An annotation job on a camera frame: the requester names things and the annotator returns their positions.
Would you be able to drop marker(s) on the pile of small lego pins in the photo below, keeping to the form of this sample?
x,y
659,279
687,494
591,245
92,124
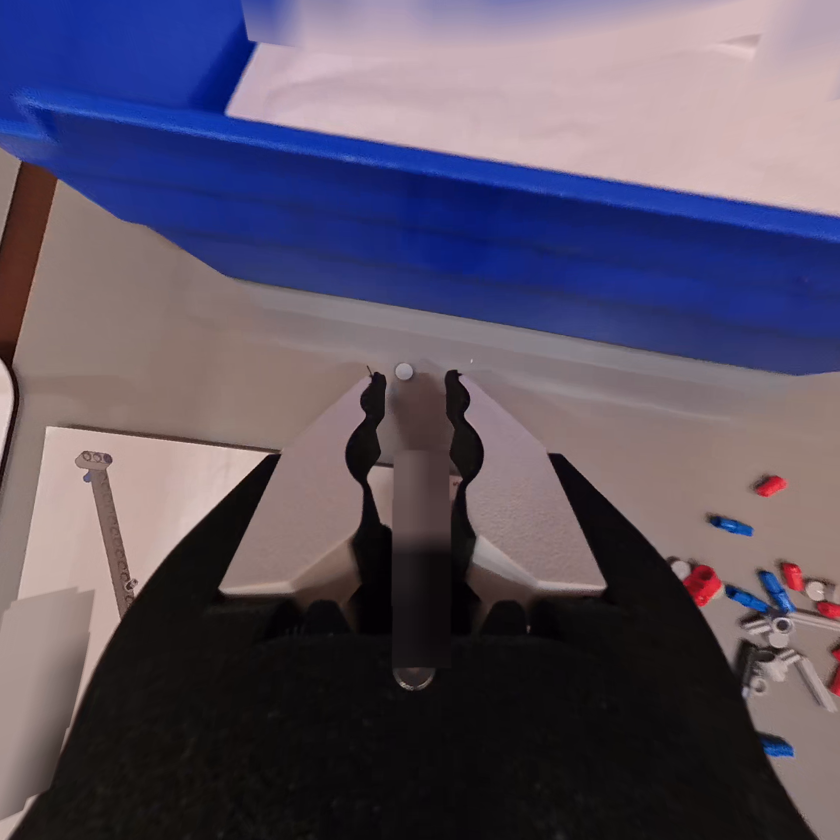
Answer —
x,y
776,589

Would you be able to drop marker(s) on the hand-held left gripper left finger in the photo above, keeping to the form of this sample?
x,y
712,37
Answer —
x,y
295,518

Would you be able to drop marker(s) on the tiny white round lego piece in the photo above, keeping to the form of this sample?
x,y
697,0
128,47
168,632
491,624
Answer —
x,y
404,371

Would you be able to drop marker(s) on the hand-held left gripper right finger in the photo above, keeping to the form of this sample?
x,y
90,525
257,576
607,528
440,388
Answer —
x,y
531,525

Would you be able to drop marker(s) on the lego instruction booklet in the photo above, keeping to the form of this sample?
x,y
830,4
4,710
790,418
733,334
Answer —
x,y
184,499

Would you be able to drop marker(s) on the flat white paper bag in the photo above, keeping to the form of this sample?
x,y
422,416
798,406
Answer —
x,y
525,118

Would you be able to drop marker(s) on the blue plastic bin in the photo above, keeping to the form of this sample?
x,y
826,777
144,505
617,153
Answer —
x,y
394,229

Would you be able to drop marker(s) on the white sign stand base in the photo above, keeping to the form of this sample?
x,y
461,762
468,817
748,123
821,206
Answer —
x,y
6,420

